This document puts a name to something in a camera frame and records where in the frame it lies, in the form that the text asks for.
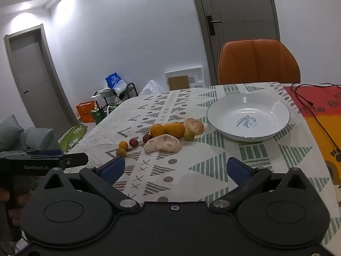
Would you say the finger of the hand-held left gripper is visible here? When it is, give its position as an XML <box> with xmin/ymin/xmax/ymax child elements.
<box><xmin>59</xmin><ymin>153</ymin><xmax>89</xmax><ymax>169</ymax></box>
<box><xmin>25</xmin><ymin>149</ymin><xmax>65</xmax><ymax>157</ymax></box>

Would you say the blue plastic bag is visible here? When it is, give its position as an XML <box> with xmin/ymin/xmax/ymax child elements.
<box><xmin>105</xmin><ymin>72</ymin><xmax>127</xmax><ymax>90</ymax></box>

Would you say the clear plastic bag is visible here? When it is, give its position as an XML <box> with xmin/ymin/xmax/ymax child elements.
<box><xmin>140</xmin><ymin>80</ymin><xmax>166</xmax><ymax>97</ymax></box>

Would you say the green floor mat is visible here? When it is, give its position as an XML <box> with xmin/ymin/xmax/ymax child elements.
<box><xmin>58</xmin><ymin>124</ymin><xmax>88</xmax><ymax>153</ymax></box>

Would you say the white plate with blue rim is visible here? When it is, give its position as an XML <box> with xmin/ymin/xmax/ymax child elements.
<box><xmin>206</xmin><ymin>92</ymin><xmax>291</xmax><ymax>142</ymax></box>

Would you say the small orange tangerine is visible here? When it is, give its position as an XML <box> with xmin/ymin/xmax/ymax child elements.
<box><xmin>150</xmin><ymin>124</ymin><xmax>166</xmax><ymax>137</ymax></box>

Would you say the grey door with black handle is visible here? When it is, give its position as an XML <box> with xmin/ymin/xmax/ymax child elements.
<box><xmin>188</xmin><ymin>0</ymin><xmax>281</xmax><ymax>86</ymax></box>

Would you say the large peeled tangerine half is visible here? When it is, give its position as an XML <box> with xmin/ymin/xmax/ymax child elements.
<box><xmin>144</xmin><ymin>134</ymin><xmax>182</xmax><ymax>154</ymax></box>

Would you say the patterned white green tablecloth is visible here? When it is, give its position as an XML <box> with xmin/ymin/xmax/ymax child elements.
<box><xmin>66</xmin><ymin>81</ymin><xmax>337</xmax><ymax>248</ymax></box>

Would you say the black door handle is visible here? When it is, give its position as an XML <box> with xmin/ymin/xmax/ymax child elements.
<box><xmin>206</xmin><ymin>13</ymin><xmax>222</xmax><ymax>36</ymax></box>

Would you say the black metal rack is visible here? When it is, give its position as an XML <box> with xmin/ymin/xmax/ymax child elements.
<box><xmin>94</xmin><ymin>83</ymin><xmax>139</xmax><ymax>114</ymax></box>

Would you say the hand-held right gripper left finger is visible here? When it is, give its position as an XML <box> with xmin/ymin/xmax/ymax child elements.
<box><xmin>36</xmin><ymin>156</ymin><xmax>140</xmax><ymax>213</ymax></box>

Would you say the brown cardboard box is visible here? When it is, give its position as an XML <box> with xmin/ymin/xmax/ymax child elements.
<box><xmin>168</xmin><ymin>76</ymin><xmax>190</xmax><ymax>91</ymax></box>

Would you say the person's left hand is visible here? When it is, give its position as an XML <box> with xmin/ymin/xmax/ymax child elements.
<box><xmin>0</xmin><ymin>187</ymin><xmax>34</xmax><ymax>231</ymax></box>

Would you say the large orange tangerine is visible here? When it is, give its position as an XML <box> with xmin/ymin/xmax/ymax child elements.
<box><xmin>163</xmin><ymin>122</ymin><xmax>186</xmax><ymax>139</ymax></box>

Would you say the white foam packaging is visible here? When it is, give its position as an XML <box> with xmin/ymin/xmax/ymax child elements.
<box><xmin>164</xmin><ymin>67</ymin><xmax>204</xmax><ymax>91</ymax></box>

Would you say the red and yellow printed cloth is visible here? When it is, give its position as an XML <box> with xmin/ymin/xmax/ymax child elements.
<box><xmin>282</xmin><ymin>83</ymin><xmax>341</xmax><ymax>185</ymax></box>

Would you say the orange leather chair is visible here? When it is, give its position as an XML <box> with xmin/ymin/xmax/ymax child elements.
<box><xmin>218</xmin><ymin>39</ymin><xmax>301</xmax><ymax>85</ymax></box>

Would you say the plain grey door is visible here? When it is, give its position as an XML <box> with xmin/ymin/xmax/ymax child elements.
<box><xmin>4</xmin><ymin>25</ymin><xmax>71</xmax><ymax>132</ymax></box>

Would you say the black cable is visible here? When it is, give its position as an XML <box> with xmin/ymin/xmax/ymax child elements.
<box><xmin>290</xmin><ymin>83</ymin><xmax>341</xmax><ymax>151</ymax></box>

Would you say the small peeled tangerine half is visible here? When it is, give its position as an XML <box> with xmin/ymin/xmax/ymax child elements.
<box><xmin>183</xmin><ymin>118</ymin><xmax>205</xmax><ymax>135</ymax></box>

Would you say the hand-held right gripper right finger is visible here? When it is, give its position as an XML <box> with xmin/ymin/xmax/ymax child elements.
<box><xmin>210</xmin><ymin>157</ymin><xmax>316</xmax><ymax>214</ymax></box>

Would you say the grey sofa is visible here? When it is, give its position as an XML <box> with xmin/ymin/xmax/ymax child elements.
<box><xmin>0</xmin><ymin>114</ymin><xmax>65</xmax><ymax>153</ymax></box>

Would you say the orange box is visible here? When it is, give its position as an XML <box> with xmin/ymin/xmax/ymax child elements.
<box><xmin>76</xmin><ymin>101</ymin><xmax>96</xmax><ymax>123</ymax></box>

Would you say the green bag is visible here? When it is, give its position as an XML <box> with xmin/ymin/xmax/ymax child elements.
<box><xmin>91</xmin><ymin>106</ymin><xmax>107</xmax><ymax>125</ymax></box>

